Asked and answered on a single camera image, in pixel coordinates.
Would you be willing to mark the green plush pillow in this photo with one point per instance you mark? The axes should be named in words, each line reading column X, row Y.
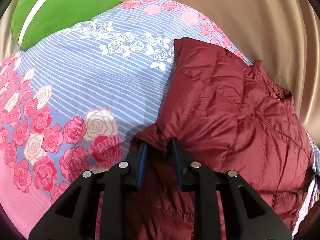
column 62, row 7

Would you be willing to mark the maroon puffer jacket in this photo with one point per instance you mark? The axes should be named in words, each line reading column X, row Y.
column 232, row 120

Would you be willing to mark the floral striped bed sheet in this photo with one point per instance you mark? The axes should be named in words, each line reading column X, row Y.
column 100, row 85

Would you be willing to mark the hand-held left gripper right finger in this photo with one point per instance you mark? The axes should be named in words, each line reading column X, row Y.
column 178, row 165

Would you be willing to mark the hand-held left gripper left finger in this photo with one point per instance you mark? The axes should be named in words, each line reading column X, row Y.
column 141, row 165

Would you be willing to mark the beige curtain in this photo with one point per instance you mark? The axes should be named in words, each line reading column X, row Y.
column 250, row 12

